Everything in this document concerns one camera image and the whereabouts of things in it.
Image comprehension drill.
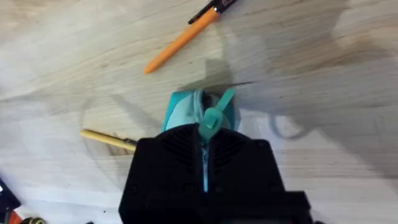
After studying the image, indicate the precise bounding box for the dark tool with orange part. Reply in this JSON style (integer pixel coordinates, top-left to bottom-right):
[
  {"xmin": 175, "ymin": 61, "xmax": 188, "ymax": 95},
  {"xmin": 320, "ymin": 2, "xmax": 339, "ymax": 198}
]
[{"xmin": 0, "ymin": 177, "xmax": 22, "ymax": 224}]

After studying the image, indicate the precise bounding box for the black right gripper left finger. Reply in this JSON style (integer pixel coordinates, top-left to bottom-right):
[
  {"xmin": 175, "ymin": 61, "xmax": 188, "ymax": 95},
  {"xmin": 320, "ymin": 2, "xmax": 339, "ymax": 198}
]
[{"xmin": 119, "ymin": 123, "xmax": 206, "ymax": 224}]

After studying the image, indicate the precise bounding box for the turquoise soft zip bag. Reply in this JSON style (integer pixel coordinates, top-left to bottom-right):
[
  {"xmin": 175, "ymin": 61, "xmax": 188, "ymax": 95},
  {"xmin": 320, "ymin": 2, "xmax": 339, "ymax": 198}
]
[{"xmin": 161, "ymin": 88, "xmax": 240, "ymax": 194}]

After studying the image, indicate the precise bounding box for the yellow pen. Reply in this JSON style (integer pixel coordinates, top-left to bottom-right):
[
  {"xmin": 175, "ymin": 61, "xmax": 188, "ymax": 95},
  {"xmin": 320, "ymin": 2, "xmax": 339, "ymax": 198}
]
[{"xmin": 79, "ymin": 129, "xmax": 137, "ymax": 152}]

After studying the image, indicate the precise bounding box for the orange pen with black cap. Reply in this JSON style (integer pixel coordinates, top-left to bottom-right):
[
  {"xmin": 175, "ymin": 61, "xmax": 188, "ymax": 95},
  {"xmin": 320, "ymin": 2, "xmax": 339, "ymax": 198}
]
[{"xmin": 144, "ymin": 0, "xmax": 239, "ymax": 75}]

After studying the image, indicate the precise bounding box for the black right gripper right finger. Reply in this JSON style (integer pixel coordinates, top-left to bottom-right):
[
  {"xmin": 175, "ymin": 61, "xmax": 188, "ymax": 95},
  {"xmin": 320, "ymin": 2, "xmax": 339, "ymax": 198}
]
[{"xmin": 208, "ymin": 129, "xmax": 285, "ymax": 193}]

